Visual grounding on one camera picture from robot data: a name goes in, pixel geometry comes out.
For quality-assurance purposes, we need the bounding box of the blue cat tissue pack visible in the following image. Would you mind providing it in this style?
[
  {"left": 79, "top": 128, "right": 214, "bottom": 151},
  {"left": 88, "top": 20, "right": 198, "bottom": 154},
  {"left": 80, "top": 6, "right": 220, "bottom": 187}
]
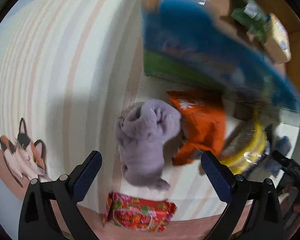
[{"left": 264, "top": 135, "right": 292, "bottom": 177}]

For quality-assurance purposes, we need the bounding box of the yellow glitter sponge pouch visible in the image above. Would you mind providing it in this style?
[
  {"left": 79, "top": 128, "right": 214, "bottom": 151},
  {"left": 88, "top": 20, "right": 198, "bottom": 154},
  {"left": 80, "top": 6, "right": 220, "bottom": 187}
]
[{"left": 218, "top": 119, "right": 268, "bottom": 176}]

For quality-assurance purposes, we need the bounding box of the red floral snack packet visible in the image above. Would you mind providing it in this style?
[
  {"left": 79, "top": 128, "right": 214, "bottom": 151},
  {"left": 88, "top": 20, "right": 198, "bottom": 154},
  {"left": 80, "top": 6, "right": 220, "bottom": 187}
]
[{"left": 102, "top": 192, "right": 177, "bottom": 232}]

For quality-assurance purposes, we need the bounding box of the orange snack packet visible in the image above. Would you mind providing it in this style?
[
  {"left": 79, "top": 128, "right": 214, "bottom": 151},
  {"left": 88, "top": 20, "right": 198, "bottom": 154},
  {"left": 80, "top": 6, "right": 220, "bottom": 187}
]
[{"left": 168, "top": 90, "right": 226, "bottom": 166}]

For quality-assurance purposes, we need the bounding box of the purple plush cloth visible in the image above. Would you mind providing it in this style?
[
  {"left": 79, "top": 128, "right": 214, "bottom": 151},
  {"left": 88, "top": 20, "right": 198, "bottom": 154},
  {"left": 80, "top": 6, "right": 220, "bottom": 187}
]
[{"left": 114, "top": 99, "right": 181, "bottom": 191}]

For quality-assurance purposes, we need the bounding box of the green snack packet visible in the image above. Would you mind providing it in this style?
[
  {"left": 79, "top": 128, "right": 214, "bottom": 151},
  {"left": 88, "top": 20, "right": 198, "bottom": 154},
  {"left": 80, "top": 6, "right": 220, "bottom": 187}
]
[{"left": 230, "top": 0, "right": 268, "bottom": 43}]

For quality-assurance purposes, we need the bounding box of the striped cat tablecloth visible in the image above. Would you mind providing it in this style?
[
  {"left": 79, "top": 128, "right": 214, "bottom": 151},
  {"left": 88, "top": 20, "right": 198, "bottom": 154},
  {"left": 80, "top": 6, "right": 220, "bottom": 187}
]
[{"left": 0, "top": 0, "right": 300, "bottom": 240}]

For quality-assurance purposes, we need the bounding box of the cardboard milk box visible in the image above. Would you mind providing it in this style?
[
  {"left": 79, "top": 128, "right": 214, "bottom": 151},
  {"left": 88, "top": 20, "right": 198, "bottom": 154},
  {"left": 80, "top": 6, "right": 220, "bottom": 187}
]
[{"left": 142, "top": 0, "right": 300, "bottom": 126}]

